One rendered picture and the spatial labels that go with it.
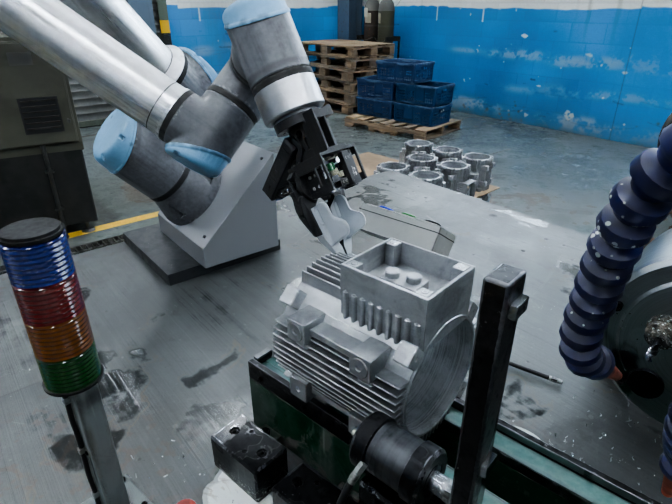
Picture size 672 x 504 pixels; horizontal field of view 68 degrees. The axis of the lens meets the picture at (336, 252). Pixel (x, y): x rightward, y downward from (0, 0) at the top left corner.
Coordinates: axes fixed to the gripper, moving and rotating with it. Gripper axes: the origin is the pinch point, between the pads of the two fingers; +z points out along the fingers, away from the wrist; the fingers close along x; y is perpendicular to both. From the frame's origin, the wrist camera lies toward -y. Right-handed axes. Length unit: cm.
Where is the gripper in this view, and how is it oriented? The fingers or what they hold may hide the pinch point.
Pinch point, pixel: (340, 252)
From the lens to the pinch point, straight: 73.9
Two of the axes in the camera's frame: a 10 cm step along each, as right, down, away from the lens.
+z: 3.7, 9.2, 0.9
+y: 6.5, -1.9, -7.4
